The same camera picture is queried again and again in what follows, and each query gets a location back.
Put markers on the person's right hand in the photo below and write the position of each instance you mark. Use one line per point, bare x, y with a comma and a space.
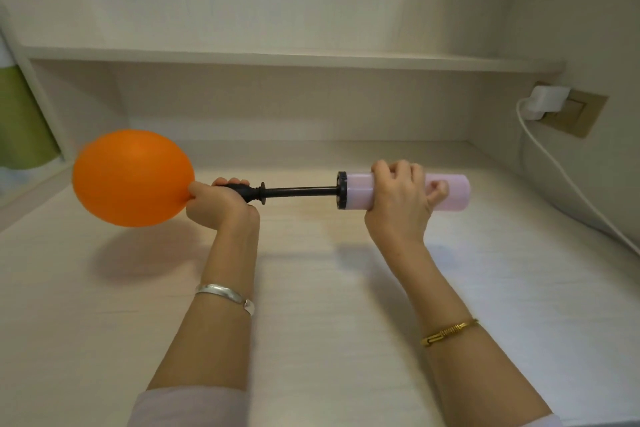
400, 214

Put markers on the person's left hand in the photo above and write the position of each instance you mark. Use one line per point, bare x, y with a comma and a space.
220, 209

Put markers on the person's left thumb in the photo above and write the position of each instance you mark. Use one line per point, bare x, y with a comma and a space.
196, 190

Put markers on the person's right thumb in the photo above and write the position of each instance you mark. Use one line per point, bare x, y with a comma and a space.
437, 193

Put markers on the orange balloon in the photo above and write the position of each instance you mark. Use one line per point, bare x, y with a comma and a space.
131, 177

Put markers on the pink and black balloon pump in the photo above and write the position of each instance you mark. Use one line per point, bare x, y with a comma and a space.
356, 190

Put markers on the person's left forearm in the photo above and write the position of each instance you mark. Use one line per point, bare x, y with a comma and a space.
220, 301

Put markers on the person's right forearm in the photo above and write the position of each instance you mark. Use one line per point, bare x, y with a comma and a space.
450, 331

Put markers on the white power adapter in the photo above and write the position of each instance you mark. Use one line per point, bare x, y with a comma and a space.
546, 100

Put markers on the white wooden shelf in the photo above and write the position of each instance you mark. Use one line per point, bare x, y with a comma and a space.
280, 60

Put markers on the green and white container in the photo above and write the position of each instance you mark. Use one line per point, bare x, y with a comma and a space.
20, 121

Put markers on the pale pink left sleeve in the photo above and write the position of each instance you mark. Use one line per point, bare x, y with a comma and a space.
190, 407

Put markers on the pale pink sleeve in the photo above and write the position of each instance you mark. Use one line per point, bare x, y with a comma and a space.
190, 407
542, 421

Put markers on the pale pink right sleeve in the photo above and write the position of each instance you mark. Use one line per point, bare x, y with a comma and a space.
542, 421

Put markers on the beige wall socket plate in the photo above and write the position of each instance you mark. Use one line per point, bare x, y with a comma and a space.
585, 114

